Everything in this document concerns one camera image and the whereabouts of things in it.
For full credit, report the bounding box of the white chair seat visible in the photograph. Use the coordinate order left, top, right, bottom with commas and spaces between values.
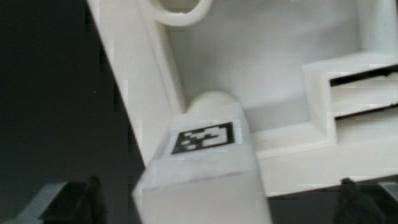
88, 0, 398, 196

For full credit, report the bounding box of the white chair leg with tag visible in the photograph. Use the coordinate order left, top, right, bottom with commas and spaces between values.
134, 91, 273, 224

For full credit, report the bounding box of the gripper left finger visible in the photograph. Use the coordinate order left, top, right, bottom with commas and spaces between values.
6, 177, 107, 224

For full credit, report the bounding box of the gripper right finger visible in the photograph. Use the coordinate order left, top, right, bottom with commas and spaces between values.
335, 178, 398, 224

